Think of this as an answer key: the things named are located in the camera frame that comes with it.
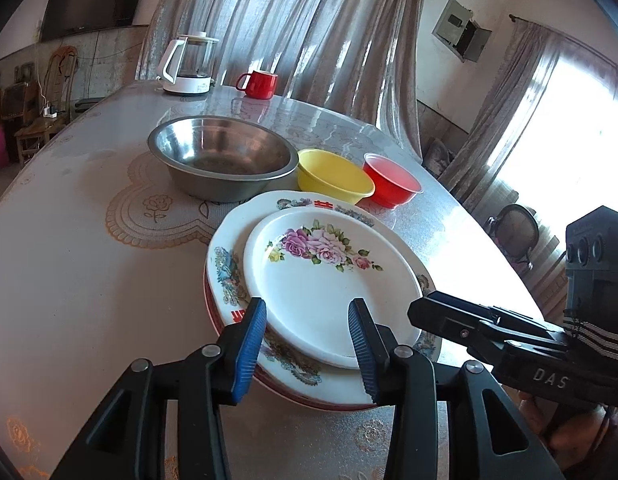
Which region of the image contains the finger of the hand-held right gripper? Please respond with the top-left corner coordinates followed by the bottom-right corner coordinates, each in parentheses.
top-left (407, 294), bottom-right (570, 361)

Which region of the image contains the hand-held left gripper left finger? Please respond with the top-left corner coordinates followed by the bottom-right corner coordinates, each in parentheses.
top-left (49, 297), bottom-right (268, 480)

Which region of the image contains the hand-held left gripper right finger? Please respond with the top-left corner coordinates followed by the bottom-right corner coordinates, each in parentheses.
top-left (347, 297), bottom-right (566, 480)

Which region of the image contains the white plate with purple rim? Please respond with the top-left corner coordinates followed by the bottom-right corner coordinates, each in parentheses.
top-left (203, 260), bottom-right (390, 412)

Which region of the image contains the white plate with pink roses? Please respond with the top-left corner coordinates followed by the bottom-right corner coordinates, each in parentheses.
top-left (243, 208), bottom-right (423, 370)

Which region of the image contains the white plate with red characters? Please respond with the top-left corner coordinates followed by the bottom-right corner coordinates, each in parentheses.
top-left (207, 190), bottom-right (436, 407)

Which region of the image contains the red plastic bowl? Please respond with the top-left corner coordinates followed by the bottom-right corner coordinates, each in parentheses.
top-left (362, 152), bottom-right (422, 209)

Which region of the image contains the yellow plastic bowl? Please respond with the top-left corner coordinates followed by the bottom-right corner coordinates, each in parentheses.
top-left (296, 148), bottom-right (376, 206)

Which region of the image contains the stainless steel basin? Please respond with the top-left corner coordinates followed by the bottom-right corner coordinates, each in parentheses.
top-left (147, 116), bottom-right (300, 204)

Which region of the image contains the person's right forearm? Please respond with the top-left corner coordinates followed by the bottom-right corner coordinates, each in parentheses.
top-left (560, 316), bottom-right (618, 358)

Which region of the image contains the person's right hand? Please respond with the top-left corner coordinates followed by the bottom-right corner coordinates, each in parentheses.
top-left (518, 391), bottom-right (612, 466)

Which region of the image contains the round-back wooden chair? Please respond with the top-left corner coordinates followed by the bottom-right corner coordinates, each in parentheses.
top-left (486, 203), bottom-right (540, 274)

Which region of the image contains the grey cloth bundle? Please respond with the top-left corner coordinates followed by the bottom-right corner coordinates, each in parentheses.
top-left (423, 137), bottom-right (460, 179)

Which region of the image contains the grey side window curtain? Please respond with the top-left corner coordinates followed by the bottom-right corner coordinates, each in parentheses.
top-left (439, 16), bottom-right (618, 211)

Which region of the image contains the red mug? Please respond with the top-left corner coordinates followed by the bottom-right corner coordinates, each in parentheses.
top-left (235, 70), bottom-right (279, 100)

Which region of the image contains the white electric glass kettle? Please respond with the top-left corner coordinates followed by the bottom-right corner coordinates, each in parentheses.
top-left (155, 31), bottom-right (221, 97)

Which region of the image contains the wooden high-back chair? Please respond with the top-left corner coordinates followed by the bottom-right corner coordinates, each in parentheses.
top-left (14, 46), bottom-right (80, 166)

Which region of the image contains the grey sheer window curtain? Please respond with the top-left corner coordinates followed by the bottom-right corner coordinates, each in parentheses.
top-left (136, 0), bottom-right (435, 161)

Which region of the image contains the black flat television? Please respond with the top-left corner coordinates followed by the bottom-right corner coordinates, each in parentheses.
top-left (40, 0), bottom-right (155, 43)

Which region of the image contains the grey wall electrical box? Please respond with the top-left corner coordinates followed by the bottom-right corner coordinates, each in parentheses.
top-left (431, 0), bottom-right (493, 63)

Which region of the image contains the white power cable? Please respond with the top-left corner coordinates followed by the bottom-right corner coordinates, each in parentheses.
top-left (36, 15), bottom-right (52, 111)

